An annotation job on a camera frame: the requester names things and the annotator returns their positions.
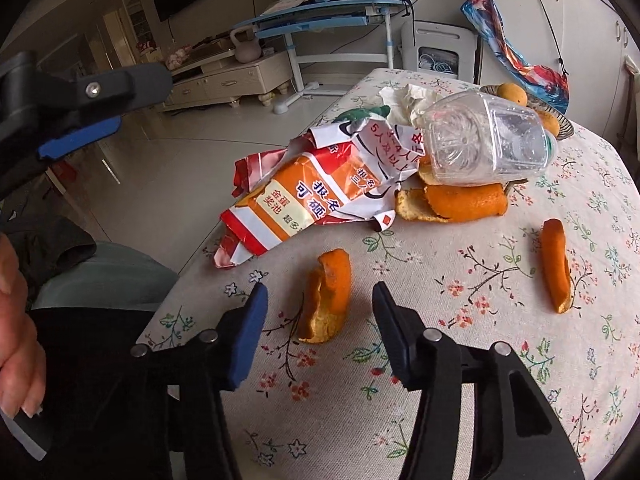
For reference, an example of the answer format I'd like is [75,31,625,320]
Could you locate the blue and white desk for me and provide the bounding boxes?
[232,0,413,115]

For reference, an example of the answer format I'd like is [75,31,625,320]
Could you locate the orange and white flyer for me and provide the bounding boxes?
[214,119,426,270]

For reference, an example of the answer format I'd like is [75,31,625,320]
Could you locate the pink kettlebell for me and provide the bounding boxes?
[230,27,262,64]

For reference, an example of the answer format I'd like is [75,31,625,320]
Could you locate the cream display cabinet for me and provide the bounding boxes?
[102,0,153,66]

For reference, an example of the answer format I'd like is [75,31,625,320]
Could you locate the green plastic scrap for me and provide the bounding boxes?
[334,105,393,123]

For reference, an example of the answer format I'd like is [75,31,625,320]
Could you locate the curled orange peel piece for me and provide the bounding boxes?
[298,248,352,345]

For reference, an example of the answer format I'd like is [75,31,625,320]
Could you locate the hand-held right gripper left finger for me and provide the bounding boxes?
[131,282,271,480]

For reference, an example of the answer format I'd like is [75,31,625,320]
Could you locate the crumpled white tissue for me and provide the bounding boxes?
[378,83,446,126]

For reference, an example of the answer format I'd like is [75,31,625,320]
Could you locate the woven fruit bowl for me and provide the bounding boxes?
[480,85,575,142]

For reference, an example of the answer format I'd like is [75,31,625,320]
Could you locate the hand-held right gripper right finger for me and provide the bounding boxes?
[372,281,586,480]

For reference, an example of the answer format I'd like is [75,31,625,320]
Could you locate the pink plush toy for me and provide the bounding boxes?
[165,45,193,70]

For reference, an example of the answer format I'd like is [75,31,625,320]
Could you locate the cream television cabinet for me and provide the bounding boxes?
[160,50,292,113]

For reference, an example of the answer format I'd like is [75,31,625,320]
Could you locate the person's left hand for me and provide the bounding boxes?
[0,234,48,418]

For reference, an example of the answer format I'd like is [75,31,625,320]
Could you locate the clear plastic bottle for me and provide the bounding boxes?
[411,91,558,187]

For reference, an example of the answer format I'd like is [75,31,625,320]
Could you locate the white floor appliance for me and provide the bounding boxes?
[400,21,478,81]

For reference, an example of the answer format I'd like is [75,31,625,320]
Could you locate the small orange peel piece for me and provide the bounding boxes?
[541,218,572,314]

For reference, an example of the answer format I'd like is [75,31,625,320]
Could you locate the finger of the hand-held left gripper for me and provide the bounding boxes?
[0,51,174,201]

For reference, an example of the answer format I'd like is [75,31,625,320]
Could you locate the white cabinets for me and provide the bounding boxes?
[475,0,640,141]

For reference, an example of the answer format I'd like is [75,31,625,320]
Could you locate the teal seat cushion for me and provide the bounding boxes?
[32,242,181,311]

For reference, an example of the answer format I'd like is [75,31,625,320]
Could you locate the floral tablecloth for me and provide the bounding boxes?
[136,67,640,480]

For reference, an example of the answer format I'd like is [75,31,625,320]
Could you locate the long orange peel piece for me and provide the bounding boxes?
[395,160,508,223]

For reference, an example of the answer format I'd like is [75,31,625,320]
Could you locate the dark cloth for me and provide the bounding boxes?
[0,215,97,306]

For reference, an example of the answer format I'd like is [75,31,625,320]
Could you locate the colourful printed bag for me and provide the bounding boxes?
[460,0,571,116]

